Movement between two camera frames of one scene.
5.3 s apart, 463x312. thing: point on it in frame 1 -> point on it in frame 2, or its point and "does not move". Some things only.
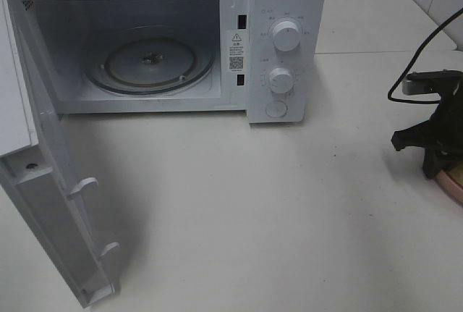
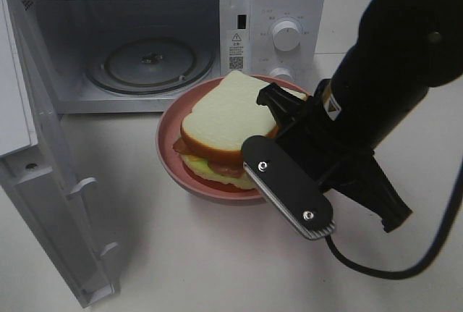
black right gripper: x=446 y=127 -> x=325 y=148
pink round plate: x=450 y=185 -> x=168 y=134
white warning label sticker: x=236 y=51 does not move
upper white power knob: x=286 y=36 does not move
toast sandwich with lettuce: x=456 y=174 -> x=221 y=122
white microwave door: x=35 y=163 does not move
